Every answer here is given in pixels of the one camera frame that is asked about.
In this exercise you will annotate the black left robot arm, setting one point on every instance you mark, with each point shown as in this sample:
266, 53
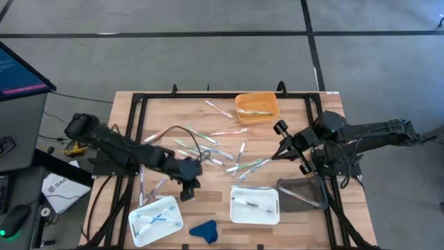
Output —
114, 140

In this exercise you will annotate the white sticker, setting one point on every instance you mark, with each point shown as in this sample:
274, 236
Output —
332, 92

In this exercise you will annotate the black desk beam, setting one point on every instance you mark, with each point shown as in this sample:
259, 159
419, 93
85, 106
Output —
62, 168

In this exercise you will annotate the black controller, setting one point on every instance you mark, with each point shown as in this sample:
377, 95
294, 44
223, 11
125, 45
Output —
6, 146

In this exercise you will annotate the black computer mouse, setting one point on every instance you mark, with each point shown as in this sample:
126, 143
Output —
14, 220

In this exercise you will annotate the black toothbrush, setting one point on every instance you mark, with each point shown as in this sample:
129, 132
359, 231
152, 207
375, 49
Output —
251, 204

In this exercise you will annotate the orange plastic bin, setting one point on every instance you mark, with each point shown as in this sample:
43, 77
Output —
249, 104

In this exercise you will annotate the large blue screen monitor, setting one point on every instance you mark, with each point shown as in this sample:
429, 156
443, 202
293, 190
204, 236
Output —
17, 73

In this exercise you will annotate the white tape roll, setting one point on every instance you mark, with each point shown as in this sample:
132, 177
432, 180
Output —
45, 212

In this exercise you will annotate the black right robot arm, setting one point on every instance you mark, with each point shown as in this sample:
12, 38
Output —
374, 132

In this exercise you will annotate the orange toothbrush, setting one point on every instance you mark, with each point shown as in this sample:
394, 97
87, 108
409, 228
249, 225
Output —
298, 196
229, 132
155, 136

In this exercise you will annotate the blue cloth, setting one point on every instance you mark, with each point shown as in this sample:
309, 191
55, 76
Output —
204, 231

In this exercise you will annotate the black table clamp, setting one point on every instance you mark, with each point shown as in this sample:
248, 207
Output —
174, 89
281, 87

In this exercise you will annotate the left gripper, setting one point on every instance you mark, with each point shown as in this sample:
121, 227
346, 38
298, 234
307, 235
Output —
190, 189

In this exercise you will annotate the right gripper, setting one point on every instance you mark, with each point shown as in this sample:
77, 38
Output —
305, 139

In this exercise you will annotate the clear plastic bags pile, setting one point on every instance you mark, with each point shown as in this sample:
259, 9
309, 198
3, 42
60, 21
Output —
239, 158

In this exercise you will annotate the grey table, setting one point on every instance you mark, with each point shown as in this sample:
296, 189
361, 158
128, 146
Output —
21, 132

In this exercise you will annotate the dark translucent plastic bin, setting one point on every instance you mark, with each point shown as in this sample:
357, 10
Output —
305, 189

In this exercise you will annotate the pink wrapped toothbrush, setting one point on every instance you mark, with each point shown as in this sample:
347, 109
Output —
218, 108

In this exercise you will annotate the white plastic bin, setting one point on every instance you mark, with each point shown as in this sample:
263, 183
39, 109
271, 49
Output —
151, 211
243, 213

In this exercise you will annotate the black aluminium frame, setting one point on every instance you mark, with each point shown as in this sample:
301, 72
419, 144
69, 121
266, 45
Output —
225, 95

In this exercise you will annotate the yellow tool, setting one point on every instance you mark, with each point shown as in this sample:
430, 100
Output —
74, 150

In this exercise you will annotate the black keyboard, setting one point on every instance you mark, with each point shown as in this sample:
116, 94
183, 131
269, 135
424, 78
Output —
3, 194

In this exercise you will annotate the white cardboard box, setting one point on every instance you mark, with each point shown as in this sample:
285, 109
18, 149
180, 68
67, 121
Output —
64, 189

